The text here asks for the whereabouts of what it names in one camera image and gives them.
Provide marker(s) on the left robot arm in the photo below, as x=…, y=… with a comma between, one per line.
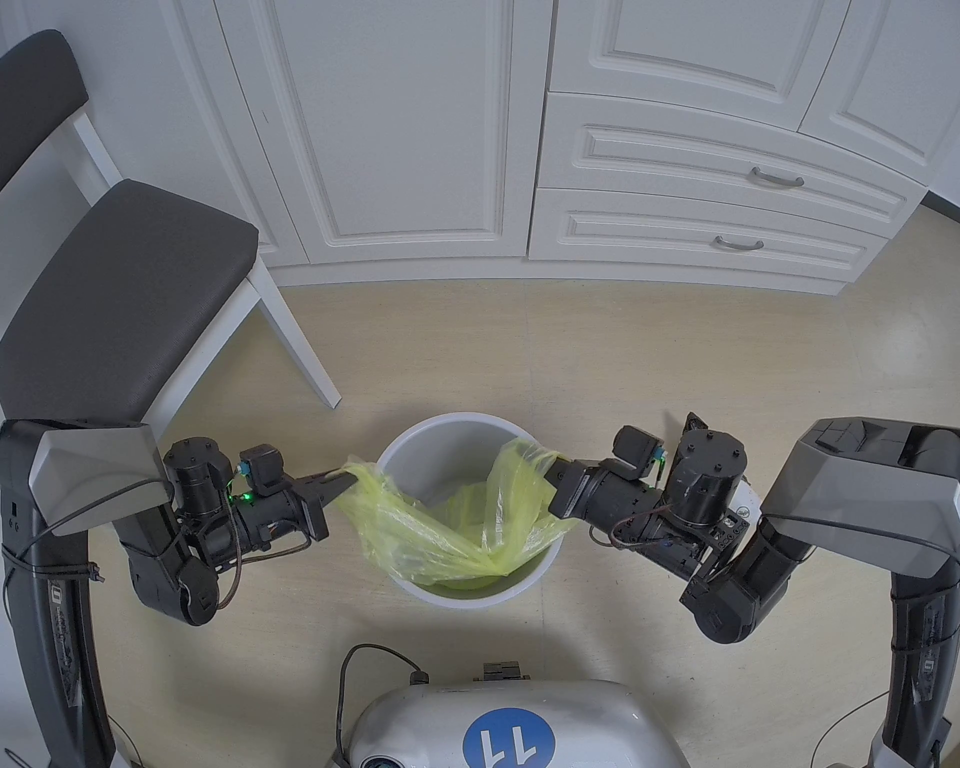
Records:
x=90, y=465

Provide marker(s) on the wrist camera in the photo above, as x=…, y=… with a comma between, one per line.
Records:
x=264, y=465
x=634, y=446

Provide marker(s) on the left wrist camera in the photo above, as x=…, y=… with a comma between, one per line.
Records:
x=264, y=465

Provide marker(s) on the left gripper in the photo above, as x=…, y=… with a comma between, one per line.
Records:
x=277, y=521

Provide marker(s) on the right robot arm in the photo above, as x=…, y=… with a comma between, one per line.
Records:
x=862, y=480

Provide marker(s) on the white wardrobe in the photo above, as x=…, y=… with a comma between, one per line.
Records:
x=412, y=112

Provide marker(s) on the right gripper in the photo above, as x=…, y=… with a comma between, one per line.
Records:
x=600, y=495

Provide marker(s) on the yellow-green plastic bag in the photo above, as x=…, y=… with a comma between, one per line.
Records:
x=420, y=540

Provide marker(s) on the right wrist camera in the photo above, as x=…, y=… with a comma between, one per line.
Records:
x=634, y=446

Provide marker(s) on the white chair grey cushions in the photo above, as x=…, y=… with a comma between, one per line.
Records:
x=135, y=300

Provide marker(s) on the crumpled white paper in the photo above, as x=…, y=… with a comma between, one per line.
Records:
x=748, y=499

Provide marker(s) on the white trash bin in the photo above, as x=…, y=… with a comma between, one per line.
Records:
x=420, y=457

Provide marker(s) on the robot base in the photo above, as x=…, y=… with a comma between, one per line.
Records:
x=525, y=712

